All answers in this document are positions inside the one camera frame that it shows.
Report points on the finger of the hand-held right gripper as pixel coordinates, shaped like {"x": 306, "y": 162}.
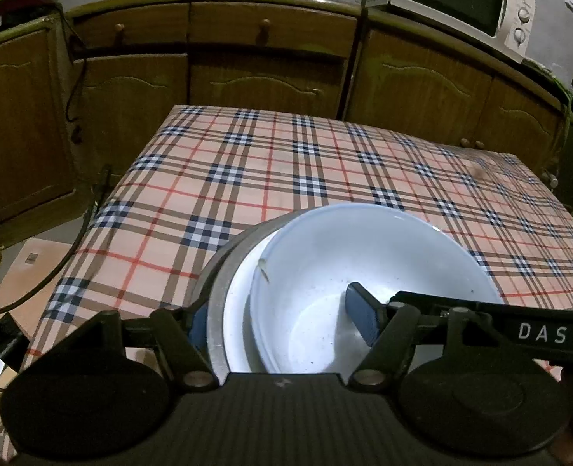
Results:
{"x": 441, "y": 303}

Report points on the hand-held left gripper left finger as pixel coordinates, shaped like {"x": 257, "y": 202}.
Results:
{"x": 197, "y": 325}

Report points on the plaid tablecloth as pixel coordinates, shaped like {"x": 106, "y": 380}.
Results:
{"x": 267, "y": 165}

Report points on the black power adapter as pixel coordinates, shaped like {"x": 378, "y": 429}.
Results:
{"x": 2, "y": 339}

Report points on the white microwave oven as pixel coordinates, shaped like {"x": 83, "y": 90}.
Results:
{"x": 451, "y": 0}

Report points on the wooden single-door cabinet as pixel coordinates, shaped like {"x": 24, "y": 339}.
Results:
{"x": 19, "y": 131}

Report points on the large white bowl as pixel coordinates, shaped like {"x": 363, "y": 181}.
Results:
{"x": 315, "y": 262}

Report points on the deep steel bowl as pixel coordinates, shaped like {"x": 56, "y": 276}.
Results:
{"x": 216, "y": 310}

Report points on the small white bowl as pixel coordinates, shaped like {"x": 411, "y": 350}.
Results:
{"x": 237, "y": 310}

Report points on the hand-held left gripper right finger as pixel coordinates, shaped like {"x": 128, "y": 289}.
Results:
{"x": 362, "y": 315}

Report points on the wooden cabinet with drawers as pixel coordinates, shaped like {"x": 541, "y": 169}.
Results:
{"x": 136, "y": 87}

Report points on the tabletop stove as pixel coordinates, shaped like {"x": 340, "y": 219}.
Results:
{"x": 4, "y": 15}

